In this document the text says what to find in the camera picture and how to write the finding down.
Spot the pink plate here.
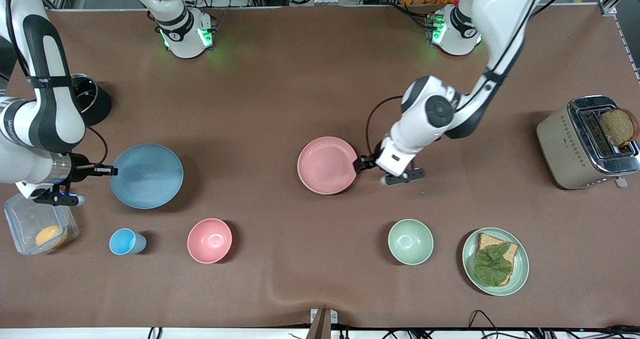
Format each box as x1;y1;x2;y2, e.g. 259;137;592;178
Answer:
297;136;359;196

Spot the blue plate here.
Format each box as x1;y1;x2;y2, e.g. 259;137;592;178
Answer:
110;143;184;210

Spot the blue cup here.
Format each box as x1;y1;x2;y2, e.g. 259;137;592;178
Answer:
109;228;147;256

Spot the yellow round food piece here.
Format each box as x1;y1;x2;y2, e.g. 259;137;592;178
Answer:
35;225;69;252

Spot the glass pot lid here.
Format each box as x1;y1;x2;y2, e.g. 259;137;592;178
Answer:
71;74;97;114

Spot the clear plastic lidded container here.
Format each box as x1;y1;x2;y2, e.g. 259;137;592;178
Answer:
4;194;80;256

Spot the green bowl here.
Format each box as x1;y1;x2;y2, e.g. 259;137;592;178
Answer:
387;219;434;266

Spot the brown table cover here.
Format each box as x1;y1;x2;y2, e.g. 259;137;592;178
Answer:
0;6;640;330

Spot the pink bowl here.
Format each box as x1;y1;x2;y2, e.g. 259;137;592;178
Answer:
187;218;233;265

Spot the green plate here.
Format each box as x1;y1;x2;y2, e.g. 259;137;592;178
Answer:
461;227;530;297

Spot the green lettuce leaf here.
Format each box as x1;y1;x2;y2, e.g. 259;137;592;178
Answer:
473;243;514;287

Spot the brown bread slice under lettuce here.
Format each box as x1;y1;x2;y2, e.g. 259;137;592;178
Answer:
476;233;519;286

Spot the beige and chrome toaster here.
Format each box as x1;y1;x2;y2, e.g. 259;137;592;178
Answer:
536;95;640;191

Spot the brown bread slice in toaster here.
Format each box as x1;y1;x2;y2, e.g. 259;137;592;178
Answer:
600;108;640;148

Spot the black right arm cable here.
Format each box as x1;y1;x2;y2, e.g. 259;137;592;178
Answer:
84;126;109;166

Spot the black pot with blue handle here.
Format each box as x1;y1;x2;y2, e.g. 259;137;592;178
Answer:
70;74;112;128

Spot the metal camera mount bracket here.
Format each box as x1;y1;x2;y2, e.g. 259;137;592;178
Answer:
306;308;339;339

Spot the black looped floor cable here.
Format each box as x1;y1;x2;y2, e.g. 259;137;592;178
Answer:
467;309;502;339

